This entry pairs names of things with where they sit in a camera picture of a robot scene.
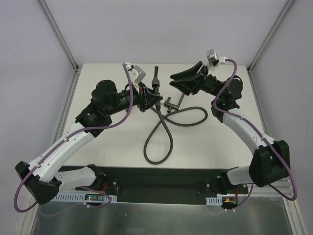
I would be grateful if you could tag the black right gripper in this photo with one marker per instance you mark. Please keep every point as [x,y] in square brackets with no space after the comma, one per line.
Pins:
[200,80]

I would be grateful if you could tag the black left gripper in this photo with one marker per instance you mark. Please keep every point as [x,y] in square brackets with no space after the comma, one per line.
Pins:
[142,99]

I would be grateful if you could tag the grey metal faucet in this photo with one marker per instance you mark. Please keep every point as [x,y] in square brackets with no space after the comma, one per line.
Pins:
[155,86]

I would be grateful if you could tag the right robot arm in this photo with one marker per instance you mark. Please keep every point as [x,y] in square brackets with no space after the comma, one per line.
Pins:
[270,158]

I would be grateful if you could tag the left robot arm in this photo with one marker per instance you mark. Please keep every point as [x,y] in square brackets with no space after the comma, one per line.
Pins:
[42,177]

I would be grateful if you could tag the grey angle valve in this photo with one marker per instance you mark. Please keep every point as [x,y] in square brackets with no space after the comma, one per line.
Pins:
[170,106]

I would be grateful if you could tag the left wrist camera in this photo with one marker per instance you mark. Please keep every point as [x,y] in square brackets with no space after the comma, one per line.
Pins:
[136,73]

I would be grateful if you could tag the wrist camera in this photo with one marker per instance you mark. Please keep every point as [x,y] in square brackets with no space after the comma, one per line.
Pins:
[214,60]
[136,73]

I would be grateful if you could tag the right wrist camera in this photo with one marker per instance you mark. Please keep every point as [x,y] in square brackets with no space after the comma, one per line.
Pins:
[214,60]

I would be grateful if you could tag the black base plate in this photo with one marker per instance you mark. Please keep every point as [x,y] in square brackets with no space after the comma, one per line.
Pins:
[159,185]

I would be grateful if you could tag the white cable duct right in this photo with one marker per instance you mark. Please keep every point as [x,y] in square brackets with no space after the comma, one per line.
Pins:
[214,201]

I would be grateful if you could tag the white cable duct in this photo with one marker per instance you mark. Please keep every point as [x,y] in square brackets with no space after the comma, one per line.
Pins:
[214,201]
[84,197]

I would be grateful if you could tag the aluminium frame post right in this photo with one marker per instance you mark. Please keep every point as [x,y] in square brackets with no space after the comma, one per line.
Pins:
[269,36]

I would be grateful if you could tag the aluminium frame post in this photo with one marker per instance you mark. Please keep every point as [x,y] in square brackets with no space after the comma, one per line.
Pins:
[269,36]
[57,33]

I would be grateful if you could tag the white cable duct left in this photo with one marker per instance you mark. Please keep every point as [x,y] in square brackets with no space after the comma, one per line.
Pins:
[84,197]

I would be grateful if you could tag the aluminium frame post left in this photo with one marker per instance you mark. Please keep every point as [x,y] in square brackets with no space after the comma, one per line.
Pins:
[57,33]

